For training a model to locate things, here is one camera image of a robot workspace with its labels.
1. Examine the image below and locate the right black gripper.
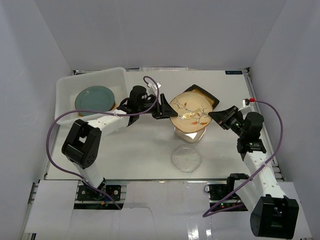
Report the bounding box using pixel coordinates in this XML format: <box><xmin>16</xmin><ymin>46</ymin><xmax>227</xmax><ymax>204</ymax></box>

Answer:
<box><xmin>208</xmin><ymin>105</ymin><xmax>247</xmax><ymax>138</ymax></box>

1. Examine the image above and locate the cream bird pattern plate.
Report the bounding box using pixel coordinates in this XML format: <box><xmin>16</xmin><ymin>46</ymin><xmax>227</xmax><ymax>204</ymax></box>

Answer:
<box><xmin>169</xmin><ymin>91</ymin><xmax>213</xmax><ymax>133</ymax></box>

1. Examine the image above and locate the beige square bowl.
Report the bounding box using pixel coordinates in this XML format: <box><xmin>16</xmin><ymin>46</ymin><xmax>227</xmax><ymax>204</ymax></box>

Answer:
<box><xmin>174</xmin><ymin>127</ymin><xmax>206</xmax><ymax>144</ymax></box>

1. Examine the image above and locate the black and amber square plate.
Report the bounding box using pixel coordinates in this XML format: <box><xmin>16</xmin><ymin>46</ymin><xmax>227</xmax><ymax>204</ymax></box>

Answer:
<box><xmin>184</xmin><ymin>84</ymin><xmax>220</xmax><ymax>110</ymax></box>

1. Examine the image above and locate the teal round plate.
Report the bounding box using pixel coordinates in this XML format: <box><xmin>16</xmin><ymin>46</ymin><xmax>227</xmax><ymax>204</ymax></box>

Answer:
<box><xmin>74</xmin><ymin>85</ymin><xmax>116</xmax><ymax>112</ymax></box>

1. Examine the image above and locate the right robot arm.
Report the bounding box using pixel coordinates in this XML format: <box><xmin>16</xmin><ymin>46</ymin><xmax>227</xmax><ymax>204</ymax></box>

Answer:
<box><xmin>209</xmin><ymin>106</ymin><xmax>299</xmax><ymax>240</ymax></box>

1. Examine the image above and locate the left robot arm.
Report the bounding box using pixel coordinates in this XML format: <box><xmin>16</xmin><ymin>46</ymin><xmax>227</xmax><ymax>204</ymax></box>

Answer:
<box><xmin>61</xmin><ymin>85</ymin><xmax>178</xmax><ymax>200</ymax></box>

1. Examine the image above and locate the white plastic bin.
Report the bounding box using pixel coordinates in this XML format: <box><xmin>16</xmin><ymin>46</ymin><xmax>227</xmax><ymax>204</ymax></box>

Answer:
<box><xmin>55</xmin><ymin>67</ymin><xmax>129</xmax><ymax>118</ymax></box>

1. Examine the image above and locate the blue label sticker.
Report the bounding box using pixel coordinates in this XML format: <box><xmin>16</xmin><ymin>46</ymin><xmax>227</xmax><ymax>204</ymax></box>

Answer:
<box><xmin>225</xmin><ymin>70</ymin><xmax>243</xmax><ymax>75</ymax></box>

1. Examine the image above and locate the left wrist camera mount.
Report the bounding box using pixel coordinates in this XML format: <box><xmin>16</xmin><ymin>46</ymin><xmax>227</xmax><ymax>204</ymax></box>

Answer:
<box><xmin>146</xmin><ymin>81</ymin><xmax>162</xmax><ymax>96</ymax></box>

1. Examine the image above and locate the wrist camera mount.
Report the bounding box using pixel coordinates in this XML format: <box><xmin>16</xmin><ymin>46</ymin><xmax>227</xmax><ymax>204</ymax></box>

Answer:
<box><xmin>146</xmin><ymin>81</ymin><xmax>162</xmax><ymax>96</ymax></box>
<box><xmin>239</xmin><ymin>98</ymin><xmax>256</xmax><ymax>114</ymax></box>

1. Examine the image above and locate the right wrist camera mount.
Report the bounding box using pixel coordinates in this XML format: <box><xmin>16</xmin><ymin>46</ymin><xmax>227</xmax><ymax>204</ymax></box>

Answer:
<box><xmin>239</xmin><ymin>98</ymin><xmax>256</xmax><ymax>114</ymax></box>

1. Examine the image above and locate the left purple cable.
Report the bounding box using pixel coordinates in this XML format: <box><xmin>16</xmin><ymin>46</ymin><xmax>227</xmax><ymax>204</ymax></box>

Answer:
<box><xmin>46</xmin><ymin>76</ymin><xmax>162</xmax><ymax>210</ymax></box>

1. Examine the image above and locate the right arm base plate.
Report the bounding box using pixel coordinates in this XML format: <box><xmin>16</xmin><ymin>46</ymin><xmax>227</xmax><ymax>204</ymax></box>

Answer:
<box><xmin>203</xmin><ymin>183</ymin><xmax>248</xmax><ymax>212</ymax></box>

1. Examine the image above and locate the aluminium table frame rail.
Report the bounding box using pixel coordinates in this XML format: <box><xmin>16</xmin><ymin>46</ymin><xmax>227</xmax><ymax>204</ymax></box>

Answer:
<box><xmin>243</xmin><ymin>67</ymin><xmax>286</xmax><ymax>182</ymax></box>

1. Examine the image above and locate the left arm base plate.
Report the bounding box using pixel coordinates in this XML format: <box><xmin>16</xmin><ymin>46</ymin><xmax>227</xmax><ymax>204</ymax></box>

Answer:
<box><xmin>73</xmin><ymin>185</ymin><xmax>124</xmax><ymax>210</ymax></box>

